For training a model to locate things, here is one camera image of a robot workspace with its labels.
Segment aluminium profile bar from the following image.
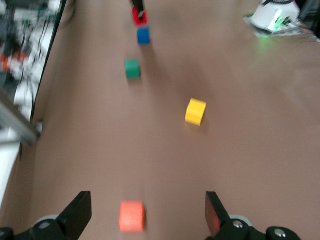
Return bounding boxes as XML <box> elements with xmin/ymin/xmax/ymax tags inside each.
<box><xmin>0</xmin><ymin>92</ymin><xmax>41</xmax><ymax>146</ymax></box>

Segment yellow cube block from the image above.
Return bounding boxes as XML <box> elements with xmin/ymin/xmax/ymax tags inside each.
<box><xmin>184</xmin><ymin>97</ymin><xmax>208</xmax><ymax>126</ymax></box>

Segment red cube block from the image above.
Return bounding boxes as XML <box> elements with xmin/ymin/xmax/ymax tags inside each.
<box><xmin>131</xmin><ymin>6</ymin><xmax>149</xmax><ymax>28</ymax></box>

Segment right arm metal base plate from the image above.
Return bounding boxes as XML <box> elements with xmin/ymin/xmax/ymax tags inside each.
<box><xmin>243</xmin><ymin>13</ymin><xmax>320</xmax><ymax>39</ymax></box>

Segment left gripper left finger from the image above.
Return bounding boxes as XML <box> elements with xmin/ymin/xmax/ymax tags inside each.
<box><xmin>0</xmin><ymin>190</ymin><xmax>93</xmax><ymax>240</ymax></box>

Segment orange cube block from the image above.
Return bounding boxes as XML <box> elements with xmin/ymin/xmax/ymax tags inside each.
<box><xmin>118</xmin><ymin>200</ymin><xmax>147</xmax><ymax>234</ymax></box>

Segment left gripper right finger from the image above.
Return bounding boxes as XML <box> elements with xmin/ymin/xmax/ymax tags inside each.
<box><xmin>205</xmin><ymin>191</ymin><xmax>305</xmax><ymax>240</ymax></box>

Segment blue cube block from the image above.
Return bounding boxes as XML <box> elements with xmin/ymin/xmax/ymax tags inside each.
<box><xmin>136</xmin><ymin>26</ymin><xmax>152</xmax><ymax>46</ymax></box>

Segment green cube block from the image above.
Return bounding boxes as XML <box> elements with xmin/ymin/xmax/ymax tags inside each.
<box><xmin>124</xmin><ymin>58</ymin><xmax>142</xmax><ymax>81</ymax></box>

